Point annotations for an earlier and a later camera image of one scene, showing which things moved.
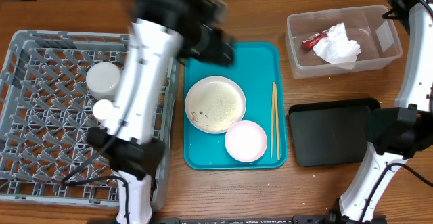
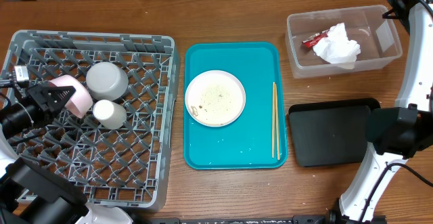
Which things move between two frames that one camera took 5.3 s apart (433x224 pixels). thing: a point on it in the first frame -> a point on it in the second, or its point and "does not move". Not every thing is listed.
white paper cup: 103,109 does not move
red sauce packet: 310,42 does not move
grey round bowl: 103,80 does not move
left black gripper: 215,56 -> 43,95
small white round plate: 245,141 -> 80,103
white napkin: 336,48 does not move
